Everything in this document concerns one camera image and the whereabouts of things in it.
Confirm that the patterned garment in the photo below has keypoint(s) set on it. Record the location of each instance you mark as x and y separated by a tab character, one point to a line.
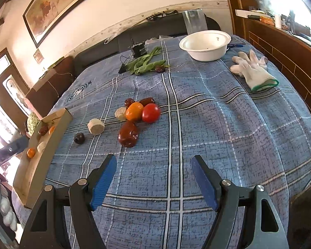
32	123

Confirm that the irregular white yam chunk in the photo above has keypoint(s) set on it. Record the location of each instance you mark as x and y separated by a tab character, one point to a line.
120	113

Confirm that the small orange tangerine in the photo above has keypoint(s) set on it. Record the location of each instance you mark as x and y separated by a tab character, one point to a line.
31	152
52	129

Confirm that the small red wall frame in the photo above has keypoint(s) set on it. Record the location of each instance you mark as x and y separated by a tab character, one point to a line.
38	56

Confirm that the framed wall painting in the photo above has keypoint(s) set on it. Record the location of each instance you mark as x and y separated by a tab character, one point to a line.
59	5

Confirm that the brown sofa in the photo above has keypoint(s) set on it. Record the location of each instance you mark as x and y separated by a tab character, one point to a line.
51	88

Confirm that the round white yam chunk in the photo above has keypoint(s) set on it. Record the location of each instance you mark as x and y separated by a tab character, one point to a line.
96	126

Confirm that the white work glove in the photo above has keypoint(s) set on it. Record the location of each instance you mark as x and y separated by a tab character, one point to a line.
254	72

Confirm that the blue plaid cloth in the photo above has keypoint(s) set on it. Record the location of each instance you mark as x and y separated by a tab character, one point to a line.
197	124

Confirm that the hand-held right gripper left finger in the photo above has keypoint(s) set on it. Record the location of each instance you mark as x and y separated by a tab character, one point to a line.
105	179

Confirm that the cardboard tray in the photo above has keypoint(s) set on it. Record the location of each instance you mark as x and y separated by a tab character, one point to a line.
51	145

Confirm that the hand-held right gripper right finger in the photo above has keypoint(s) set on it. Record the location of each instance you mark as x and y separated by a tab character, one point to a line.
204	179

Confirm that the clear plastic container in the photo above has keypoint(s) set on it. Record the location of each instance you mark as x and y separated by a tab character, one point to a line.
194	22

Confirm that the bunch of green beans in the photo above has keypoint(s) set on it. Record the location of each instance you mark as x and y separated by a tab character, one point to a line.
142	66

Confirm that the black sofa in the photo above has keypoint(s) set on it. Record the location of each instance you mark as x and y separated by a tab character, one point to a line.
106	49

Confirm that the white bowl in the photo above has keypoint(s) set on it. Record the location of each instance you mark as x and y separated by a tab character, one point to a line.
203	44

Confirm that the small red date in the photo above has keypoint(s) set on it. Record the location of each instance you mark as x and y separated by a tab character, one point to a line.
129	102

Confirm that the clear plastic bag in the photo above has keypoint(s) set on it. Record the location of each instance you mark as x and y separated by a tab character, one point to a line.
107	41

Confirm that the person's left hand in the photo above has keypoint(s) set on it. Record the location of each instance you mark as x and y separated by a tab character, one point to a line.
6	210

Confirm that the large orange tangerine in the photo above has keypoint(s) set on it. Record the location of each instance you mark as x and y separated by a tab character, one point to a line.
134	111

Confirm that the black device box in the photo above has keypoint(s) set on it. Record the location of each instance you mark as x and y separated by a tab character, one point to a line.
138	50

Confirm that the wooden cabinet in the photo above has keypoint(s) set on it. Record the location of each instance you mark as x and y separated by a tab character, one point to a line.
287	57

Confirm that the wooden glazed door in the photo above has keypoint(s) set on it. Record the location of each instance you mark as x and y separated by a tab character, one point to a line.
0	83

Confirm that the white box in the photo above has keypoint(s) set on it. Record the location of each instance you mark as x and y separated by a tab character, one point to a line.
245	13

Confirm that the dark bag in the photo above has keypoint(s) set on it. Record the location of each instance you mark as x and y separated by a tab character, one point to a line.
305	207

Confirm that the white bottle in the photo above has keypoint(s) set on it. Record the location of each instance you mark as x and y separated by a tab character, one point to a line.
277	21

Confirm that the small black adapter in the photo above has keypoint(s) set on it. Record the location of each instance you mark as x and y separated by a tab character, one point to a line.
123	68

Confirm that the dark round chestnut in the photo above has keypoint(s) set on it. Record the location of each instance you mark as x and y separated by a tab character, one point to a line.
79	138

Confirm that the elongated red date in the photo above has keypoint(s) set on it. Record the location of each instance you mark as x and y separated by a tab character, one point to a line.
147	101

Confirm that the large red date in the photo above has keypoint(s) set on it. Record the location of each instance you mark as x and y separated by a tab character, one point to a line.
128	134

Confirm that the red tomato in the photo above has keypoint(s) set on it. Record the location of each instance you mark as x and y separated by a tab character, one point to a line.
150	112

